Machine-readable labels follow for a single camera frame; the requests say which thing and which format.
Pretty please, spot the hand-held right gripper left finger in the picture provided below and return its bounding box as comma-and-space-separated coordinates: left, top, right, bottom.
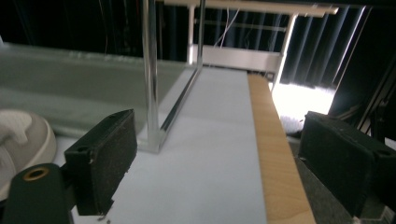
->
64, 108, 138, 217

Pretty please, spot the white metal rack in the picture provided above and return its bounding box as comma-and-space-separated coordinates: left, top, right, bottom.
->
162, 0, 340, 92

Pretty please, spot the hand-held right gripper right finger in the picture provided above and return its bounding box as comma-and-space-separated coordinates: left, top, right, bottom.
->
297, 110, 396, 218

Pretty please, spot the white round object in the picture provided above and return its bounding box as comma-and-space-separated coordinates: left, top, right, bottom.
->
0, 108, 58, 201

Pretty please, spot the dark curtain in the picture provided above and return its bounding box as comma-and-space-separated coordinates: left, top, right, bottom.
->
0, 0, 396, 90

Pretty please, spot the clear acrylic box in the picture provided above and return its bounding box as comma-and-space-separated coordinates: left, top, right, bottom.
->
0, 0, 207, 154

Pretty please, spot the black metal stand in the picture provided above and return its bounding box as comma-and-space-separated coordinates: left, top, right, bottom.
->
330, 55, 396, 141

